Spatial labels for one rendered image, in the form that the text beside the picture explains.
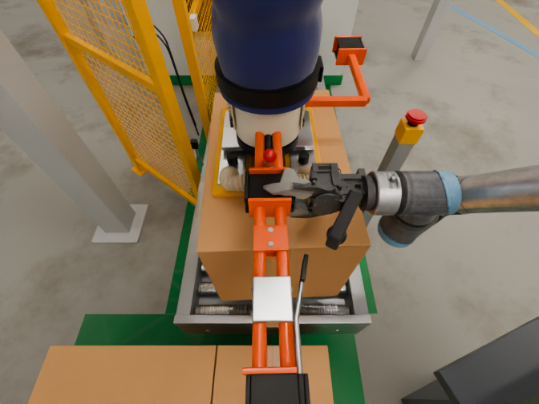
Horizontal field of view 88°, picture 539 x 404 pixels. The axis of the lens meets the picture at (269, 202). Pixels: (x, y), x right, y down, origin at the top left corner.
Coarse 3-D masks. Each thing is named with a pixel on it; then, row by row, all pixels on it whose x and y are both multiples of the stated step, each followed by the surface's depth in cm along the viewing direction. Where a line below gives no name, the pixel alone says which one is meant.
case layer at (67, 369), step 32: (64, 352) 100; (96, 352) 100; (128, 352) 100; (160, 352) 100; (192, 352) 100; (224, 352) 100; (320, 352) 100; (64, 384) 94; (96, 384) 94; (128, 384) 94; (160, 384) 94; (192, 384) 94; (224, 384) 94; (320, 384) 94
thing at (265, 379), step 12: (252, 372) 37; (264, 372) 37; (276, 372) 37; (288, 372) 37; (252, 384) 36; (264, 384) 36; (276, 384) 36; (288, 384) 36; (252, 396) 36; (264, 396) 36; (276, 396) 36; (288, 396) 36
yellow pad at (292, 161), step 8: (312, 112) 88; (304, 120) 82; (312, 120) 86; (312, 128) 84; (296, 152) 78; (304, 152) 74; (312, 152) 78; (288, 160) 77; (296, 160) 76; (304, 160) 74; (312, 160) 76; (320, 160) 77; (296, 168) 74
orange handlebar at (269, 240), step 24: (360, 72) 79; (336, 96) 73; (360, 96) 73; (264, 144) 64; (264, 216) 53; (264, 240) 49; (288, 240) 49; (264, 264) 48; (288, 264) 48; (264, 336) 41; (288, 336) 41; (264, 360) 39; (288, 360) 39
